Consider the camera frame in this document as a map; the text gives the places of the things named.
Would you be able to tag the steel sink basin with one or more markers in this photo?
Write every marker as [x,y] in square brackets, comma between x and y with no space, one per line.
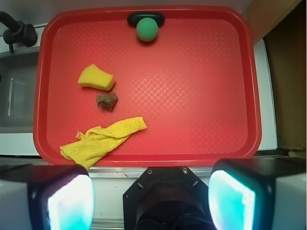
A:
[17,90]

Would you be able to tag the yellow sponge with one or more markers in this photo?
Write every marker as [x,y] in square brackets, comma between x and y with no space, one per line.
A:
[92,76]

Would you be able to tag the green dimpled ball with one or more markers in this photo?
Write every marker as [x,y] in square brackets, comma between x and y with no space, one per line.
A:
[147,29]

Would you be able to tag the yellow cloth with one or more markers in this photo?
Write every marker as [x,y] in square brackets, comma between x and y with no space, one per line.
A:
[97,142]

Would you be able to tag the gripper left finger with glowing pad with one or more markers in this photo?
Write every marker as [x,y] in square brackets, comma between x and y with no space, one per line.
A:
[46,197]

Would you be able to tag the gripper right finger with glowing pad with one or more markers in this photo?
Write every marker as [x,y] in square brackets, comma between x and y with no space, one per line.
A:
[259,194]

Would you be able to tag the black faucet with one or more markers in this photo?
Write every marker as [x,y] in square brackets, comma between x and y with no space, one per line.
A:
[17,32]

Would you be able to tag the red plastic tray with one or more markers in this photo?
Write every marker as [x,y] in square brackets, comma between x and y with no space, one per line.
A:
[195,85]

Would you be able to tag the brown rock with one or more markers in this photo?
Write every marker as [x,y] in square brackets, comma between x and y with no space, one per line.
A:
[107,101]

